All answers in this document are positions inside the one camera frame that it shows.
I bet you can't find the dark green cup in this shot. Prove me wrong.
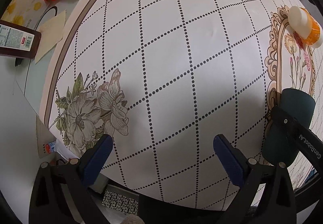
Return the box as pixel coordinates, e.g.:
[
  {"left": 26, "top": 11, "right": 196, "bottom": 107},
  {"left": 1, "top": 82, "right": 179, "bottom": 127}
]
[{"left": 262, "top": 88, "right": 315, "bottom": 167}]

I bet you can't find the orange white paper cup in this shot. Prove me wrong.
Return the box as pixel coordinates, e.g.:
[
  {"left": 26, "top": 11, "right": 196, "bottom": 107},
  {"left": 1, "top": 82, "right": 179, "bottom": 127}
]
[{"left": 288, "top": 6, "right": 322, "bottom": 49}]

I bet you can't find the floral diamond pattern tablecloth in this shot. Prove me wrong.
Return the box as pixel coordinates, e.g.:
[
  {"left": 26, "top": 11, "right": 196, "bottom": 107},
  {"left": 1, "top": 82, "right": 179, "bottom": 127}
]
[{"left": 41, "top": 0, "right": 322, "bottom": 210}]

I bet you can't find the dark brown bottle with label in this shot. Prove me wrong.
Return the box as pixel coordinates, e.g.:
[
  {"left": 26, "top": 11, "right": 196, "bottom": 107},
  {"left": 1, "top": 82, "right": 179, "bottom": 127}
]
[{"left": 0, "top": 20, "right": 42, "bottom": 59}]

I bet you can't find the beige paper napkin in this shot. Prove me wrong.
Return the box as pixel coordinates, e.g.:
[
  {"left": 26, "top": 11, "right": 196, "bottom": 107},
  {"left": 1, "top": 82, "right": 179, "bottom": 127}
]
[{"left": 35, "top": 10, "right": 66, "bottom": 63}]

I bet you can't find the yellow snack bag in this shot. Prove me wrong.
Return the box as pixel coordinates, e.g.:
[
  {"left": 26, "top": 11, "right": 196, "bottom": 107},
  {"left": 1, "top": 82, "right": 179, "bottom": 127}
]
[{"left": 1, "top": 0, "right": 48, "bottom": 29}]

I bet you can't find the black cable loop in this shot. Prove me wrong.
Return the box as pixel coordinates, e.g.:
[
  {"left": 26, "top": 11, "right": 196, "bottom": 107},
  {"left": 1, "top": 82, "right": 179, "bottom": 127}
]
[{"left": 36, "top": 5, "right": 58, "bottom": 31}]

